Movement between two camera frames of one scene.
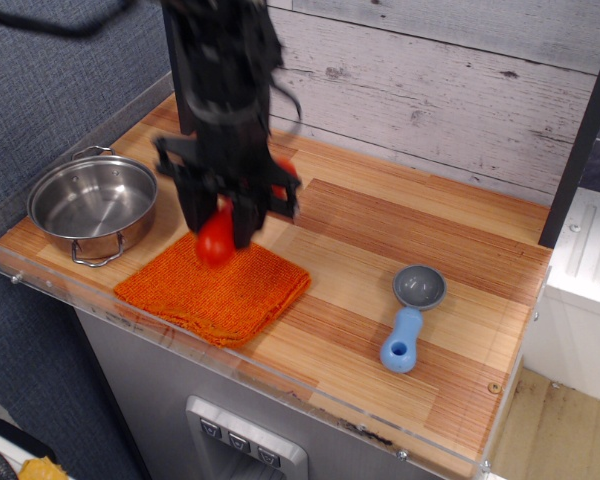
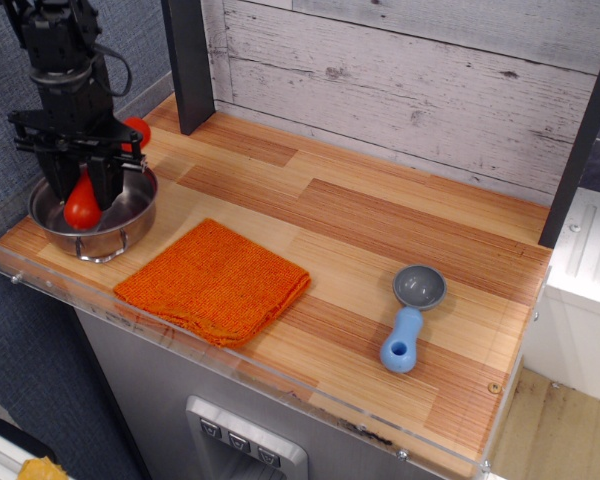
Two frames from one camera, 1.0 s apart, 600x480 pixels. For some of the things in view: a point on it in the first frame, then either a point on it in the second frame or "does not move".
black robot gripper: [231, 157] to [78, 118]
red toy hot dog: [215, 242] to [82, 210]
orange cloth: [226, 303] does not move
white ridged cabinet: [574, 334] does not move
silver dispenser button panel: [232, 446] does not move
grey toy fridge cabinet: [200, 412] does not move
